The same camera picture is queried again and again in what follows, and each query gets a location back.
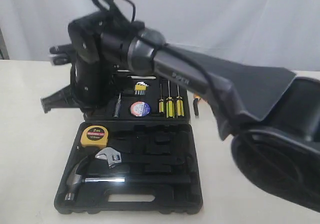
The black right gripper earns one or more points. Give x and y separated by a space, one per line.
91 76

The black electrical tape roll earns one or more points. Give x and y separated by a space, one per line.
140 109

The yellow measuring tape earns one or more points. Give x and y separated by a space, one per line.
94 136

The orange black combination pliers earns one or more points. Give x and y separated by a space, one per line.
195 104

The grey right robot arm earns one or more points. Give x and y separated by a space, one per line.
271 113

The black plastic tool case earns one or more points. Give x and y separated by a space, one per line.
153 134

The yellow hex key set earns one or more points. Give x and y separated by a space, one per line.
140 88

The small yellow black screwdriver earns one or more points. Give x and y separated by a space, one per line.
161 101

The chrome adjustable wrench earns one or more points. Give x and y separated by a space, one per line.
114 157

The steel claw hammer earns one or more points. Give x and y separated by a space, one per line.
75 179

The clear handle tester screwdriver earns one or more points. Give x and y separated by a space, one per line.
117 106

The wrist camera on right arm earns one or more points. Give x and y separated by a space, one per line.
61 54

